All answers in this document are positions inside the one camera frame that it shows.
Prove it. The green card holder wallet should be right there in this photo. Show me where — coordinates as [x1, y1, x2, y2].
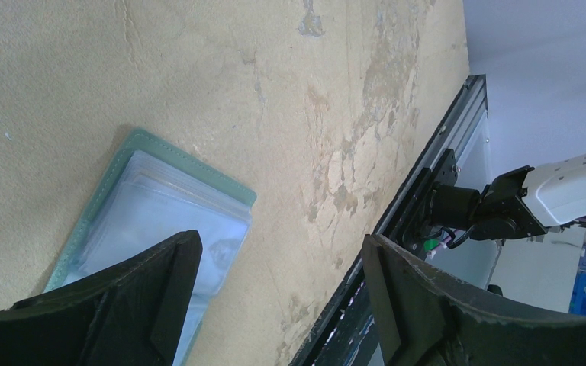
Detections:
[46, 128, 256, 365]

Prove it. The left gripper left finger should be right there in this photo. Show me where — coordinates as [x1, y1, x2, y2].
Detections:
[0, 230, 202, 365]

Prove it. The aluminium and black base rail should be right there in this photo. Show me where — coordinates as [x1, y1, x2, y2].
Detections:
[291, 75, 488, 365]

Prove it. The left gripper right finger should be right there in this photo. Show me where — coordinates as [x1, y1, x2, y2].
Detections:
[361, 235, 586, 365]

